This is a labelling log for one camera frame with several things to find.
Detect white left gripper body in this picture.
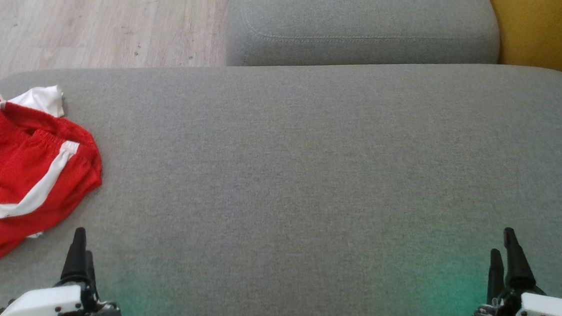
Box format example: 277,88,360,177
0,278,127,316

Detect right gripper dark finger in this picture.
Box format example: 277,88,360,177
498,226,550,305
485,248,509,306

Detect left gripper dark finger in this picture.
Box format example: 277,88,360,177
60,226,92,287
81,250,103,310

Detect red white-striped shorts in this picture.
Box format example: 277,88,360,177
0,81,110,270

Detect large grey fabric sofa seat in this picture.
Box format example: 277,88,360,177
0,26,562,316

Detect yellow upholstered armchair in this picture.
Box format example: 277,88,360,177
480,0,562,103

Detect small grey fabric sofa cushion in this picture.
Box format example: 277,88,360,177
224,0,505,88

